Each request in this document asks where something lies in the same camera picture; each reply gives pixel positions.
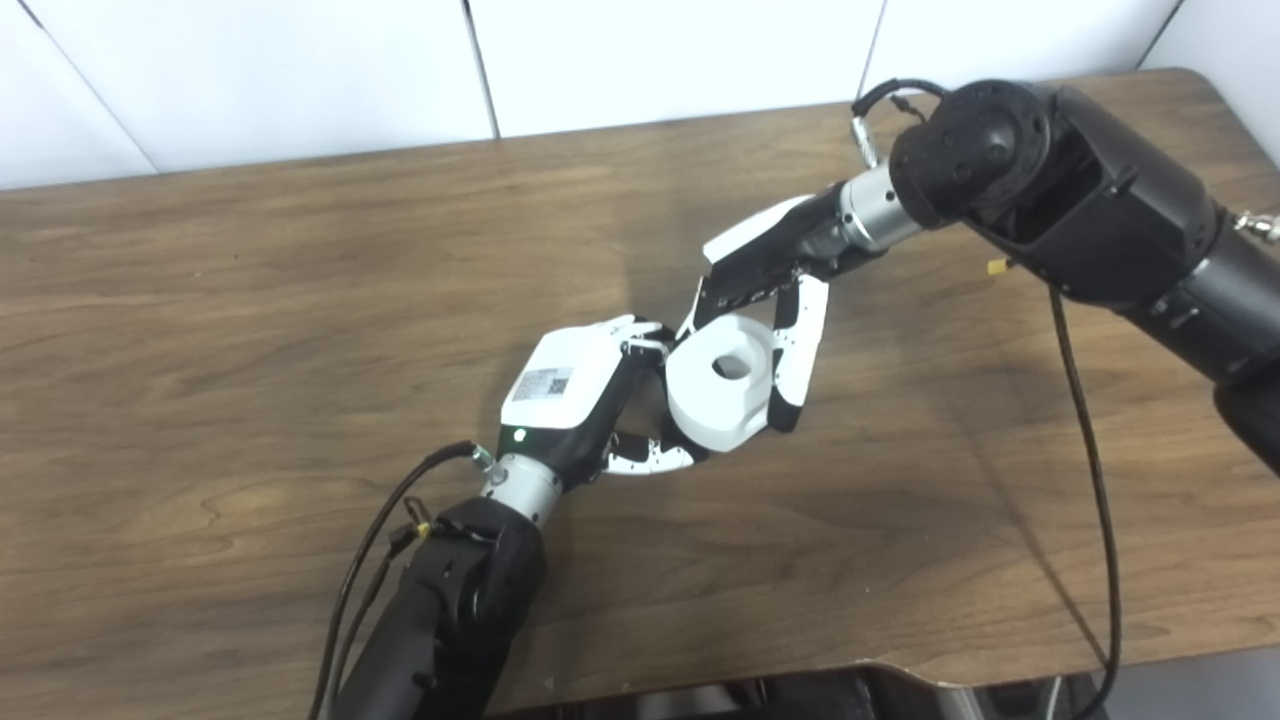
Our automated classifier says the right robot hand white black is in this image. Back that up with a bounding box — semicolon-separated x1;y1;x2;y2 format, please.
675;185;853;434

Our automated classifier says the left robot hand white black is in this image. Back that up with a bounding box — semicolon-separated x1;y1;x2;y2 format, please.
497;315;709;491

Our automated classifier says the round white plastic piece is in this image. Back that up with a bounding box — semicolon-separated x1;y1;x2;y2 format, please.
665;315;784;453

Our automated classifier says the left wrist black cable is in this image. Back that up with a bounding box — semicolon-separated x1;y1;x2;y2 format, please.
308;441;496;720

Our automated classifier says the thin wire with yellow tag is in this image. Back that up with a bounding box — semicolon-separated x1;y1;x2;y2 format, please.
330;497;441;701

